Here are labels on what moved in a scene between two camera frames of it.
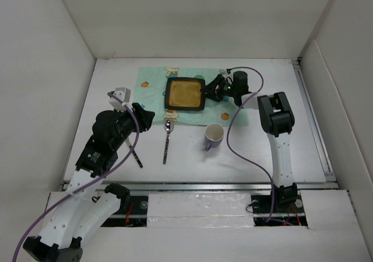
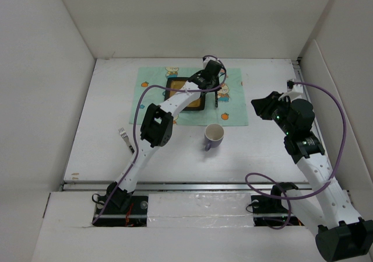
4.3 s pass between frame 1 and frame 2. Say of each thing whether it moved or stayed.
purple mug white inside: stayed
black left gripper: moved
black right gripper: moved
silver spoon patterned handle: moved
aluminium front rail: stayed
